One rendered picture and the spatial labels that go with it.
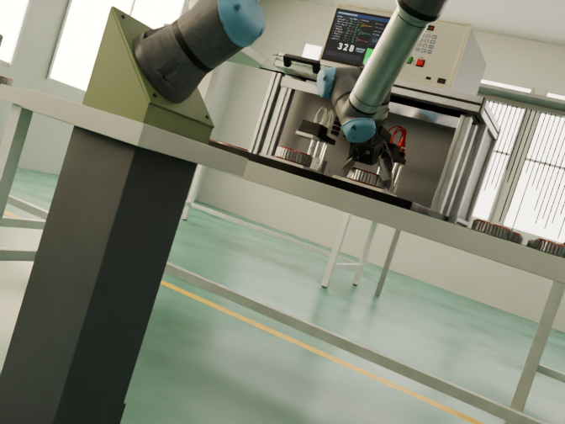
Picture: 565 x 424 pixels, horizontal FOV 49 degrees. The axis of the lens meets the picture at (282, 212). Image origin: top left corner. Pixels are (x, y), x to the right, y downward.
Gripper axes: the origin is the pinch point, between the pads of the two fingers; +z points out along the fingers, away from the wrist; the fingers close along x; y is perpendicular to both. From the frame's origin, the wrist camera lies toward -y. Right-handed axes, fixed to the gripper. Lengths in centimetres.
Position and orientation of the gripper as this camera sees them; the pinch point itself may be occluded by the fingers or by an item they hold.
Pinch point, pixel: (367, 181)
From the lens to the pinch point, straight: 175.9
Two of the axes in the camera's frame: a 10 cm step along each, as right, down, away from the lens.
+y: -5.2, 4.0, -7.5
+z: -0.5, 8.7, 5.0
